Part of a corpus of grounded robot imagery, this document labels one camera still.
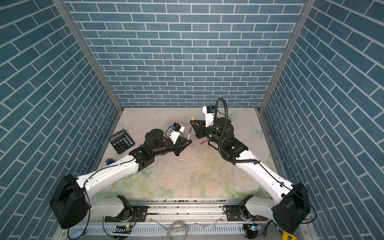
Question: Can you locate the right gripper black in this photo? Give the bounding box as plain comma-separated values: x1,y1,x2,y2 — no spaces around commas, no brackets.
190,119,226,149

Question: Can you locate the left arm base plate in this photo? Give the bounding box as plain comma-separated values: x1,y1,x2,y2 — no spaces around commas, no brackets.
105,206,148,223

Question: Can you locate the blue stapler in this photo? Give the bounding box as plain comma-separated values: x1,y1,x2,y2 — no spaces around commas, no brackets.
106,159,115,166

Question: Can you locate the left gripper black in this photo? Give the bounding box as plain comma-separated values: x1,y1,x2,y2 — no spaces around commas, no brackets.
151,136,192,158

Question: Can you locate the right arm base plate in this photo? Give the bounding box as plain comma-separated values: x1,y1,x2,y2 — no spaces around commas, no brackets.
222,205,267,222

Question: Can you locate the black desk calculator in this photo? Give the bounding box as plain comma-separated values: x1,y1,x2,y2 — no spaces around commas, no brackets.
108,130,135,154

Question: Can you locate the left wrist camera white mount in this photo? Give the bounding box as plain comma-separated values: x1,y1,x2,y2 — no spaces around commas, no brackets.
166,123,185,145

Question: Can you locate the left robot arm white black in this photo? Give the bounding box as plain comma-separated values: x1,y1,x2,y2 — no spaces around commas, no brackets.
50,129,192,229

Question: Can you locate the clear looped cable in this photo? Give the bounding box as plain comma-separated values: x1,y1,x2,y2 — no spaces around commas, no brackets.
165,220,189,240

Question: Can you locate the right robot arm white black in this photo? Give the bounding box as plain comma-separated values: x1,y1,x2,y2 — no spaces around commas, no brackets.
190,118,311,234

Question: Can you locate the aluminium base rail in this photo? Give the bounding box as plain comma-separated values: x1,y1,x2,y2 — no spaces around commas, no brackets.
68,201,283,240

